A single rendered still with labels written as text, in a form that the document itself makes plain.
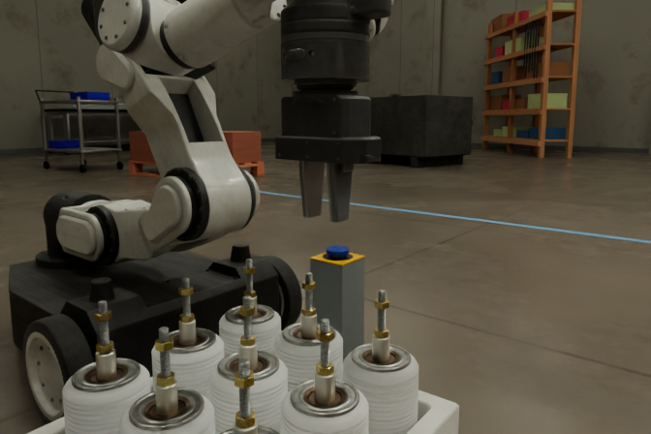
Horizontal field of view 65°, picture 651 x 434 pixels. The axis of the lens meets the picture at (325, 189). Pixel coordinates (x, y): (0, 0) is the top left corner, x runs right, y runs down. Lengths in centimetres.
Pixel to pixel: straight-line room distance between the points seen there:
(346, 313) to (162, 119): 52
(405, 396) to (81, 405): 37
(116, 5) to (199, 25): 12
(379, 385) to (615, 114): 926
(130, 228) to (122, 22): 64
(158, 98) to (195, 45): 45
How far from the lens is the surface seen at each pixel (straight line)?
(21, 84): 959
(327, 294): 89
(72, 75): 992
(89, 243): 128
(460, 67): 1065
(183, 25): 61
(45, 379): 113
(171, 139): 104
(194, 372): 72
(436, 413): 73
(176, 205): 97
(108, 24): 68
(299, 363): 72
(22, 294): 133
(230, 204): 99
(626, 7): 993
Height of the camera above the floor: 55
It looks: 8 degrees down
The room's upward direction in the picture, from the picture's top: straight up
